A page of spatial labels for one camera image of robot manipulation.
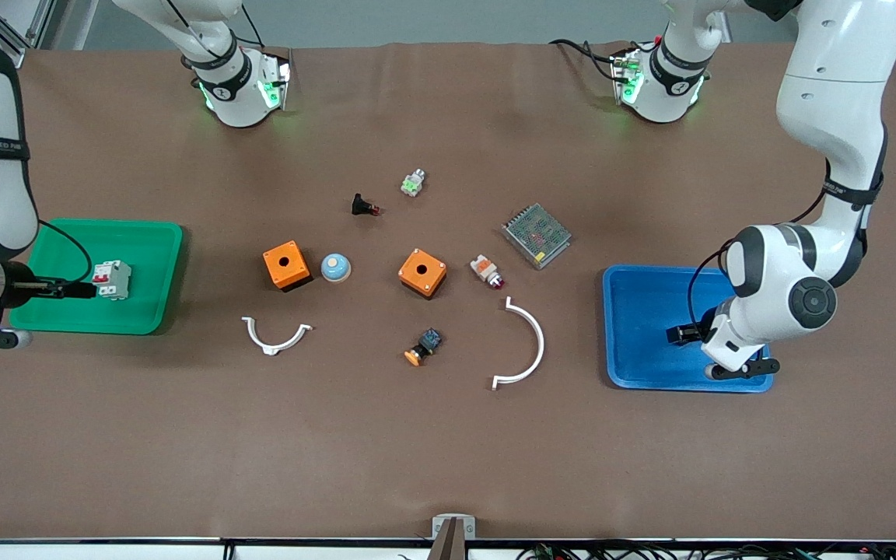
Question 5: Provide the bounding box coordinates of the blue plastic tray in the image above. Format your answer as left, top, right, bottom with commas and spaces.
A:
602, 264, 775, 394

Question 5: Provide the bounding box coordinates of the green plastic tray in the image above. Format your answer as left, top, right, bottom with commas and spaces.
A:
9, 219, 184, 337

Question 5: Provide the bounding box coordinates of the large white arc clamp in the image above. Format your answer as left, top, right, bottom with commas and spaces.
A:
492, 296, 546, 391

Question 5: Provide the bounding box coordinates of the metal mesh power supply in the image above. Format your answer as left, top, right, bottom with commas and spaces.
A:
501, 203, 572, 271

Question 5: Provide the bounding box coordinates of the small white pipe clamp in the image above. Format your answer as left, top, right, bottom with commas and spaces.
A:
242, 315, 313, 356

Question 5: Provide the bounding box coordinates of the red white indicator light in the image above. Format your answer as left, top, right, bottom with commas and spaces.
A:
470, 254, 506, 291

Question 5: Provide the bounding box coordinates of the orange button box black base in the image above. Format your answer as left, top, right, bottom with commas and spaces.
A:
397, 248, 449, 300
262, 240, 313, 293

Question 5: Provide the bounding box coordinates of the yellow mushroom push button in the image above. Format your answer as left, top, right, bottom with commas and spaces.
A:
404, 327, 443, 367

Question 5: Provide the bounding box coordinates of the brown table mat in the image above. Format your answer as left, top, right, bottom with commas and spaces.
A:
0, 40, 896, 542

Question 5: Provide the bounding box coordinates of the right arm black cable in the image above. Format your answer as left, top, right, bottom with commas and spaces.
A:
37, 220, 96, 285

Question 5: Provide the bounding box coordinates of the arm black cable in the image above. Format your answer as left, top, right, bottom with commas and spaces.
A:
686, 159, 834, 331
37, 220, 96, 285

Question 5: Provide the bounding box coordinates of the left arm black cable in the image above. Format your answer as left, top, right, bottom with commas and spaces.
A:
686, 159, 834, 331

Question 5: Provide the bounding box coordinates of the black cable bundle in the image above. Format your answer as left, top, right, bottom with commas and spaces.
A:
516, 543, 896, 560

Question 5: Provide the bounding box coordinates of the aluminium frame post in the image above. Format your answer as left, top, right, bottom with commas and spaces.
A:
0, 0, 68, 69

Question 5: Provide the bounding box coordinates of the gray metal clamp bracket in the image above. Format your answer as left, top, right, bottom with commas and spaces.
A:
426, 514, 477, 560

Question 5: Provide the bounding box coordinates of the black base cable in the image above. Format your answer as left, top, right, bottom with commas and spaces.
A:
549, 37, 629, 83

